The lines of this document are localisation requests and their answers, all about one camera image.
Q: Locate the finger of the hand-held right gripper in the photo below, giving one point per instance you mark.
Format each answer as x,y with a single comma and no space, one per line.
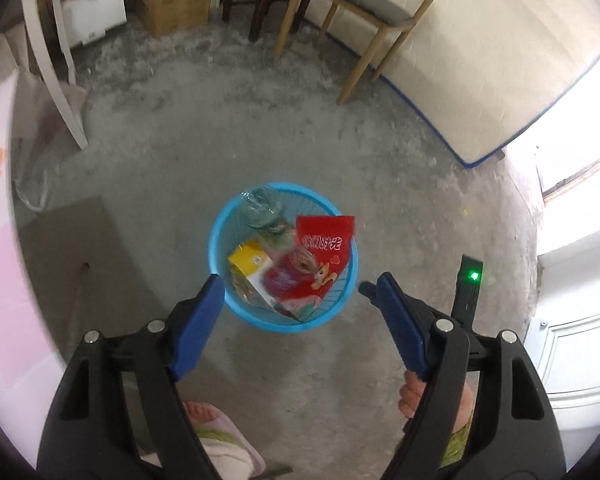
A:
369,291

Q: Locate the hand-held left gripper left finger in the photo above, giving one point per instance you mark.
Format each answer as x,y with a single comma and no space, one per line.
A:
200,330

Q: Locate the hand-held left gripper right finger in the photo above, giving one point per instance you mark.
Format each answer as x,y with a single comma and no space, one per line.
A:
402,325

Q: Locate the red snack packet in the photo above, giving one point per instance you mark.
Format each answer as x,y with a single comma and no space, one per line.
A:
325,240

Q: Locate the red soda can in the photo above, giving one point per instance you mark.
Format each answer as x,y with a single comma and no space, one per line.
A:
285,275

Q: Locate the yellow cardboard box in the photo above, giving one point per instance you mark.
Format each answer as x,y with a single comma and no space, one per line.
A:
250,260

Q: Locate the blue plastic basket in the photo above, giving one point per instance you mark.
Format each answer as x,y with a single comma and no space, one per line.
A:
220,240

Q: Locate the green plastic bottle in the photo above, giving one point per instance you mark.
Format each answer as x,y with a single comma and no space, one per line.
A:
260,210

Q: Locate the person's right hand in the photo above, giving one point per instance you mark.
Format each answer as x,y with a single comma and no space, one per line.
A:
410,400

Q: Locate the white panelled door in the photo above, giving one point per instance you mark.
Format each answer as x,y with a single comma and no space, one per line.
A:
580,350

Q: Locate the white side table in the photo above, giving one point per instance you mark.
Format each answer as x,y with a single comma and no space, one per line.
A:
55,70

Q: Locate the white foam box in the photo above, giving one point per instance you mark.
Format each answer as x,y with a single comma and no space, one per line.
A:
95,15

